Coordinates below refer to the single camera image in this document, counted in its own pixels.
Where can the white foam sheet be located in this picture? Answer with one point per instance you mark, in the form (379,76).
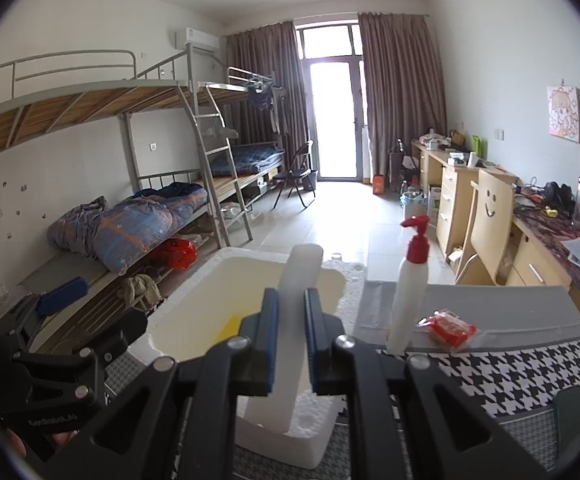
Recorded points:
(297,270)

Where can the person's left hand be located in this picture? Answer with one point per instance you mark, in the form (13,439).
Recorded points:
(12,445)

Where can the red plastic bag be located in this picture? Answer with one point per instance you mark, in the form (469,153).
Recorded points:
(177,252)

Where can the white air conditioner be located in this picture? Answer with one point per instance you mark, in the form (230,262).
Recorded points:
(197,37)

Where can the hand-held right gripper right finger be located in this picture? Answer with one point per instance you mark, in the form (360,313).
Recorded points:
(312,340)

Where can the black folding chair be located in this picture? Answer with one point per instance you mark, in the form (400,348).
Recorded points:
(300,160)

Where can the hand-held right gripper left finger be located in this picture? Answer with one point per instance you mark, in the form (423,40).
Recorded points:
(270,340)

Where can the brown curtain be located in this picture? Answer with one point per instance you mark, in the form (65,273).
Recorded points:
(399,85)
(260,60)

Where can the glass balcony door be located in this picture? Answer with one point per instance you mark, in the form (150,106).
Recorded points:
(357,90)

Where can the black headphones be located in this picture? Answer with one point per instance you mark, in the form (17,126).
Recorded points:
(559,194)

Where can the wooden smiley face chair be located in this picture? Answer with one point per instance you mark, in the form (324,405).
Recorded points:
(489,220)

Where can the blue cushion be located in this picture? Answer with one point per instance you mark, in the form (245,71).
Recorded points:
(65,292)

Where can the white foam box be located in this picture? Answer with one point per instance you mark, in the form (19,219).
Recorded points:
(200,290)

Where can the dark blue folded quilt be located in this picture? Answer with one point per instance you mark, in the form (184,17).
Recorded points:
(255,155)

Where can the hanging dark clothes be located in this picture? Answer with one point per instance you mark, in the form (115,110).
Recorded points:
(262,97)

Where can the pink cartoon wall picture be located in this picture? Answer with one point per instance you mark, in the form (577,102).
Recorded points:
(564,115)

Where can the white bucket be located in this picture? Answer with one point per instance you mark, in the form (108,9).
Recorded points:
(413,207)

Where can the orange bag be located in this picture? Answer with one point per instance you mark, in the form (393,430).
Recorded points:
(378,185)

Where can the light wooden desk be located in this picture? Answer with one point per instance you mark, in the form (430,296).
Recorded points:
(449,180)
(534,260)

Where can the white red pump bottle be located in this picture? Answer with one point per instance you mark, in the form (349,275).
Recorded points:
(407,290)

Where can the houndstooth patterned sheet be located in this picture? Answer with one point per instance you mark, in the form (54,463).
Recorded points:
(509,375)

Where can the grey paper bag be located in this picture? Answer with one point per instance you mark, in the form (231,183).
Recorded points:
(402,170)

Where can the beige crumpled cloth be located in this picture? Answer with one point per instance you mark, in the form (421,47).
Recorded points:
(140,287)

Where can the blue plaid quilt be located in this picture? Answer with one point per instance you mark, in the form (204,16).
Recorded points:
(135,230)

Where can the purple grey crumpled blanket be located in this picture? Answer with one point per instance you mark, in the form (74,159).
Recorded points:
(72,230)

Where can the green bag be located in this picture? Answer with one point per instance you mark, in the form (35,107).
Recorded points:
(477,146)

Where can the red snack packet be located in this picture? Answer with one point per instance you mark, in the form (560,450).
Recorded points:
(447,329)

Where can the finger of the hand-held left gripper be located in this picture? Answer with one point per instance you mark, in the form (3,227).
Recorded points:
(115,356)
(120,327)

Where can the dark green flat case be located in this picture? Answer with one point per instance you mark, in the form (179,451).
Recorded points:
(569,420)

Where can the grey metal bunk bed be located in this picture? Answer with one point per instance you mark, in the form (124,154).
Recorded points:
(230,92)
(70,110)

